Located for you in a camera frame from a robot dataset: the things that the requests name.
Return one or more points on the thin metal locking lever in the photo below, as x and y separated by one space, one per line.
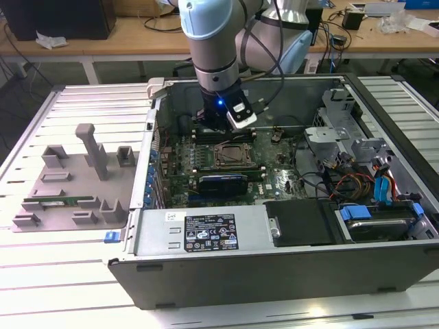
228 140

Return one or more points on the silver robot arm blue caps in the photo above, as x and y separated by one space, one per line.
212 51

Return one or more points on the CPU socket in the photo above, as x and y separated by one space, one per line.
217 164

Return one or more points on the black RAM slot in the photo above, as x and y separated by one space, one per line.
255 175
245 137
254 171
247 140
245 134
240 168

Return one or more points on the round coin battery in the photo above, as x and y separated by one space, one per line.
276 138

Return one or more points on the black graphics card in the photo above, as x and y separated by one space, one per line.
223 186

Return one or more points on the green motherboard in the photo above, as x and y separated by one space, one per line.
267 164

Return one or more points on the long wooden desk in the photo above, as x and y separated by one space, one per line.
120 44

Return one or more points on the silver power supply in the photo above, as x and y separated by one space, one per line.
154 236

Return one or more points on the black plastic shroud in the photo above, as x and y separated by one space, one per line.
302 222

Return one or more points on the tall black box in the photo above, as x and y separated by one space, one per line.
317 24

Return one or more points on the grey plastic part rack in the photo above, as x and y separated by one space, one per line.
82 188

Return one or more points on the black power adapter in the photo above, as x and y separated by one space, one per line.
340 40

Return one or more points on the small blue clip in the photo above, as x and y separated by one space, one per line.
111 237

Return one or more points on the green RAM stick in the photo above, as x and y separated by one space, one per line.
68 200

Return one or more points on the small black box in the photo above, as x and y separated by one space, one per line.
352 20

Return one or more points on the large black box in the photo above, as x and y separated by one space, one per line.
68 20

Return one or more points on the blue disk carrier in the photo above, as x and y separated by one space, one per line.
356 213

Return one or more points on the open black PC case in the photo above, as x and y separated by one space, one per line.
274 281

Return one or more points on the crumpled white paper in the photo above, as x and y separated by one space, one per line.
51 40

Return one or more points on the hard disk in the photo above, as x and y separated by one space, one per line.
377 229

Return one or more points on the clear plastic bag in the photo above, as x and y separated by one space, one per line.
394 22

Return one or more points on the black office chair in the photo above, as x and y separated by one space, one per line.
418 68

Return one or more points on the white flat box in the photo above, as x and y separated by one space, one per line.
425 27

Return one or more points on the blue box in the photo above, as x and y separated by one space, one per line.
422 3

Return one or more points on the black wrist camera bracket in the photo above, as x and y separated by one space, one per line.
228 97

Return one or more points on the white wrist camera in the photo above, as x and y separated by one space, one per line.
241 118

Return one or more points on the silver metal drive bracket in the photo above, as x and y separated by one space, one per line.
322 137
368 147

